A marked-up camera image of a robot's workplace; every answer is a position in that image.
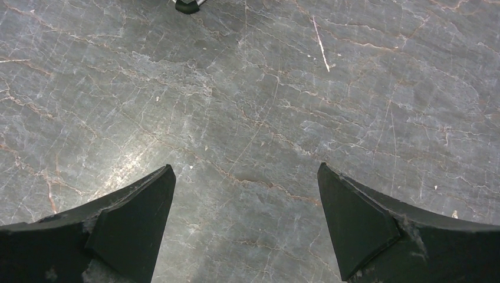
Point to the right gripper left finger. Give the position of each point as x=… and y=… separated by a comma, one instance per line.
x=120, y=232

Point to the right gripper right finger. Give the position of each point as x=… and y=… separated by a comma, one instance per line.
x=377, y=238

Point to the small whiteboard with stand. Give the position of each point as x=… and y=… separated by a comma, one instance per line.
x=188, y=7

